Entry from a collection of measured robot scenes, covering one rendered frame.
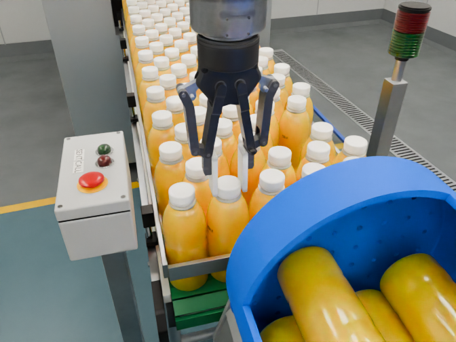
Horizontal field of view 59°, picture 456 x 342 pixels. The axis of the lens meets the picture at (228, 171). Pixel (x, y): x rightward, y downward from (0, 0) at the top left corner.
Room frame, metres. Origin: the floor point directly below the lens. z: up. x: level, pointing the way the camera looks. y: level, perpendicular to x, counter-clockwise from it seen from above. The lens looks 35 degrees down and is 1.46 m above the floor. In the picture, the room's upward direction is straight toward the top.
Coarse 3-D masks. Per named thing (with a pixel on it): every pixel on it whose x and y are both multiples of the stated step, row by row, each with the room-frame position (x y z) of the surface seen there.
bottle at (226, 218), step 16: (240, 192) 0.49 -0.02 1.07; (208, 208) 0.48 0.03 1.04; (224, 208) 0.46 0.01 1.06; (240, 208) 0.47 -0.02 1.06; (208, 224) 0.47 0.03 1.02; (224, 224) 0.45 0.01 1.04; (240, 224) 0.46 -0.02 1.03; (208, 240) 0.47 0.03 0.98; (224, 240) 0.45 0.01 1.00; (208, 256) 0.48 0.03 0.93; (224, 272) 0.45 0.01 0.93
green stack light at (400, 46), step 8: (392, 32) 0.86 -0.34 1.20; (392, 40) 0.85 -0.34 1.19; (400, 40) 0.83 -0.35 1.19; (408, 40) 0.82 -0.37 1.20; (416, 40) 0.82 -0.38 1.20; (392, 48) 0.84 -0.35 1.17; (400, 48) 0.83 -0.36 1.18; (408, 48) 0.82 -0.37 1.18; (416, 48) 0.83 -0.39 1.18; (400, 56) 0.83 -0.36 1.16; (408, 56) 0.82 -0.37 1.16; (416, 56) 0.83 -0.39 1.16
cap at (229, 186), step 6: (222, 180) 0.49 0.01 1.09; (228, 180) 0.49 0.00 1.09; (234, 180) 0.49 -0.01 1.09; (222, 186) 0.48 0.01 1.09; (228, 186) 0.48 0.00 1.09; (234, 186) 0.48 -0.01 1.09; (240, 186) 0.48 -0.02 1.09; (222, 192) 0.47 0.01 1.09; (228, 192) 0.47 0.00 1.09; (234, 192) 0.47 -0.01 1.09; (222, 198) 0.47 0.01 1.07; (228, 198) 0.47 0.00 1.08
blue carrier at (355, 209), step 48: (288, 192) 0.31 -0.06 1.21; (336, 192) 0.29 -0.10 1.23; (384, 192) 0.28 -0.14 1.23; (432, 192) 0.29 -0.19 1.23; (240, 240) 0.30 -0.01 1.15; (288, 240) 0.26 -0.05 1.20; (336, 240) 0.33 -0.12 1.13; (384, 240) 0.35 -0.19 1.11; (432, 240) 0.37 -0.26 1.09; (240, 288) 0.26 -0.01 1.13
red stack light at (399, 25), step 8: (400, 16) 0.84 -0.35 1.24; (408, 16) 0.83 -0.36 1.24; (416, 16) 0.82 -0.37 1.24; (424, 16) 0.82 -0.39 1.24; (400, 24) 0.84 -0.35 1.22; (408, 24) 0.83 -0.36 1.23; (416, 24) 0.82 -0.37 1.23; (424, 24) 0.83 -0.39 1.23; (400, 32) 0.84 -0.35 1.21; (408, 32) 0.83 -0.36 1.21; (416, 32) 0.82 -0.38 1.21; (424, 32) 0.83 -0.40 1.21
